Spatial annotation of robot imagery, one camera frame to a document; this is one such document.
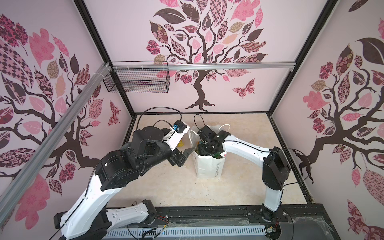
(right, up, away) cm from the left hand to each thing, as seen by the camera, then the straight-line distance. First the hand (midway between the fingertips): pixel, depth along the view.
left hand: (183, 143), depth 55 cm
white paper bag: (+10, -14, +18) cm, 25 cm away
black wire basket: (-33, +39, +40) cm, 65 cm away
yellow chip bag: (-5, -6, +43) cm, 44 cm away
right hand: (+9, -7, +32) cm, 34 cm away
